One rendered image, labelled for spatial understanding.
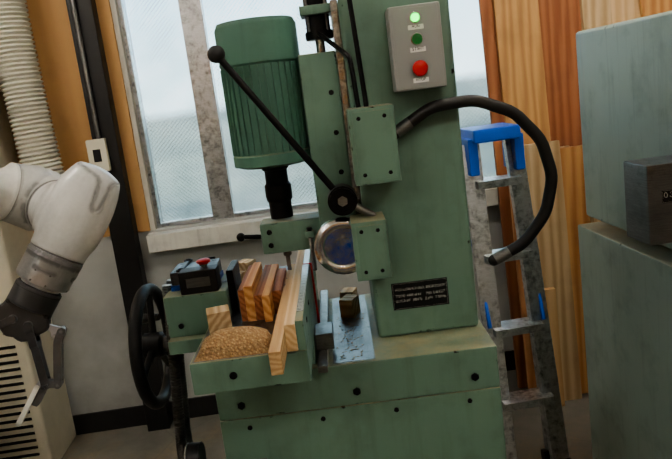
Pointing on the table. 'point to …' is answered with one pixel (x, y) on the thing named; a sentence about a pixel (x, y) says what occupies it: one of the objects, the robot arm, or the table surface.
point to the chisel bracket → (287, 233)
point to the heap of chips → (234, 343)
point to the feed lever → (339, 200)
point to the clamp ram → (233, 283)
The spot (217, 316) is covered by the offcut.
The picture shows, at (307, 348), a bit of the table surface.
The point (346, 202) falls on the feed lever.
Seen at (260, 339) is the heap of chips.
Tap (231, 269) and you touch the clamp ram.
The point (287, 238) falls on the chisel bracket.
